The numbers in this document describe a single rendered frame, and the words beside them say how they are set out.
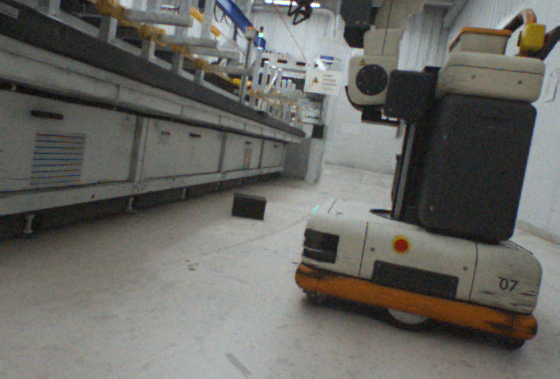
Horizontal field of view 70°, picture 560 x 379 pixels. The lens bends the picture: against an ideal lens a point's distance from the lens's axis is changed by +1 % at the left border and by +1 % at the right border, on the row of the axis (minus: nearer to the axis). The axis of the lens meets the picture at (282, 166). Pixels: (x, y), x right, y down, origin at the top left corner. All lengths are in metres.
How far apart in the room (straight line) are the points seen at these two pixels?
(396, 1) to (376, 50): 0.19
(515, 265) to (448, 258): 0.17
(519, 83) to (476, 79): 0.11
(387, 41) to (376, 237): 0.64
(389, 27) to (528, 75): 0.46
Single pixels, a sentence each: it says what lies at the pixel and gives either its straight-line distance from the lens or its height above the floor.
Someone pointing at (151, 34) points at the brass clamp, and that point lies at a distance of 1.68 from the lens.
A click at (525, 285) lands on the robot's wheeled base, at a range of 1.29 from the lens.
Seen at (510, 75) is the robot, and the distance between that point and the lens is 1.29.
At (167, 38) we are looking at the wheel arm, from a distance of 1.71.
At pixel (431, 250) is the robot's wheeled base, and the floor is 0.24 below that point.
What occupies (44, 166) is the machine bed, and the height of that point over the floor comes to 0.25.
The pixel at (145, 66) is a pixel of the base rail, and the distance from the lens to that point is 1.62.
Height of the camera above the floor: 0.47
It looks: 3 degrees down
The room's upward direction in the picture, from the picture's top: 9 degrees clockwise
